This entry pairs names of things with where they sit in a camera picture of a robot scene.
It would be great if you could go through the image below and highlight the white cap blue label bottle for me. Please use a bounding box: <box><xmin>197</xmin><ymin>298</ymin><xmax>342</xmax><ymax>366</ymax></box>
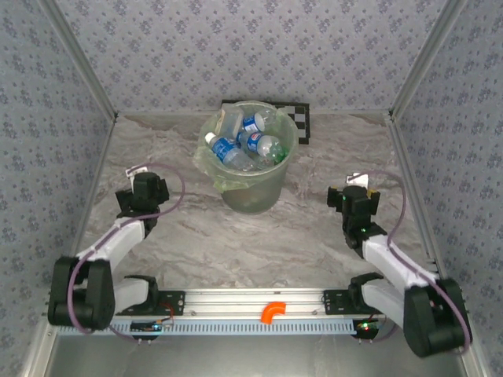
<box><xmin>204</xmin><ymin>132</ymin><xmax>259</xmax><ymax>170</ymax></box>

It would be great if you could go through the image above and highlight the clear bottle blue white label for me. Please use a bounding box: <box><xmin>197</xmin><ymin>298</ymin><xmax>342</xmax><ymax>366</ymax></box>
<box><xmin>237</xmin><ymin>131</ymin><xmax>284</xmax><ymax>158</ymax></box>

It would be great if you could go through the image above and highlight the small cream plastic bottle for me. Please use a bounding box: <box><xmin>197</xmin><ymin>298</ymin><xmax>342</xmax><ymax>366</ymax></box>
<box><xmin>214</xmin><ymin>105</ymin><xmax>244</xmax><ymax>137</ymax></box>

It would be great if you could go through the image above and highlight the grey translucent plastic bin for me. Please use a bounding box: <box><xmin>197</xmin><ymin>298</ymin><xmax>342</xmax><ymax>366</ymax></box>
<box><xmin>195</xmin><ymin>100</ymin><xmax>299</xmax><ymax>215</ymax></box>

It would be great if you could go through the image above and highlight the black white checkerboard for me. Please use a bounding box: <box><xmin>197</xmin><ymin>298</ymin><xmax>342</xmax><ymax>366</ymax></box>
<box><xmin>222</xmin><ymin>100</ymin><xmax>312</xmax><ymax>146</ymax></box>

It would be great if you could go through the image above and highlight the right small circuit board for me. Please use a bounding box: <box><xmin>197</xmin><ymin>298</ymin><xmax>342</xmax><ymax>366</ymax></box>
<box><xmin>353</xmin><ymin>318</ymin><xmax>382</xmax><ymax>339</ymax></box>

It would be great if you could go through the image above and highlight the small circuit board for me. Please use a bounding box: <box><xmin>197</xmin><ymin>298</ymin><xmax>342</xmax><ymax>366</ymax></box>
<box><xmin>129</xmin><ymin>320</ymin><xmax>164</xmax><ymax>335</ymax></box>
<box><xmin>353</xmin><ymin>318</ymin><xmax>382</xmax><ymax>339</ymax></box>

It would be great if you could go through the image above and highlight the left small circuit board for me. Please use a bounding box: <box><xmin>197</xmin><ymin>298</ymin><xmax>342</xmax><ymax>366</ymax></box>
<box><xmin>129</xmin><ymin>320</ymin><xmax>164</xmax><ymax>335</ymax></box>

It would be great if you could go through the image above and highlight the aluminium table side rail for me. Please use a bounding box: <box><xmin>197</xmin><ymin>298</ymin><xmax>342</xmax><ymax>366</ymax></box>
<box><xmin>387</xmin><ymin>112</ymin><xmax>451</xmax><ymax>287</ymax></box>
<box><xmin>58</xmin><ymin>115</ymin><xmax>119</xmax><ymax>287</ymax></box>

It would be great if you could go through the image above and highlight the aluminium table back rail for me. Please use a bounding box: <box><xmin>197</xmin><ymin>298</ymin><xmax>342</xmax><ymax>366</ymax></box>
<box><xmin>116</xmin><ymin>109</ymin><xmax>394</xmax><ymax>118</ymax></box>

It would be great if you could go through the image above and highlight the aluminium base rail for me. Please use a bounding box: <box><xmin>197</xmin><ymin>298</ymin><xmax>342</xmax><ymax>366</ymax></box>
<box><xmin>42</xmin><ymin>287</ymin><xmax>467</xmax><ymax>321</ymax></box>

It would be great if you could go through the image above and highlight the aluminium frame post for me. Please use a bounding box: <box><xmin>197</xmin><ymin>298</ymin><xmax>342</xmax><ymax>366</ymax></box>
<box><xmin>37</xmin><ymin>0</ymin><xmax>119</xmax><ymax>121</ymax></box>
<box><xmin>388</xmin><ymin>0</ymin><xmax>471</xmax><ymax>119</ymax></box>

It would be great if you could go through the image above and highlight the pale blue slotted cable duct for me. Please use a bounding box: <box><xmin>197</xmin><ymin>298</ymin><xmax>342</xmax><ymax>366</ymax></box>
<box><xmin>109</xmin><ymin>317</ymin><xmax>378</xmax><ymax>337</ymax></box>

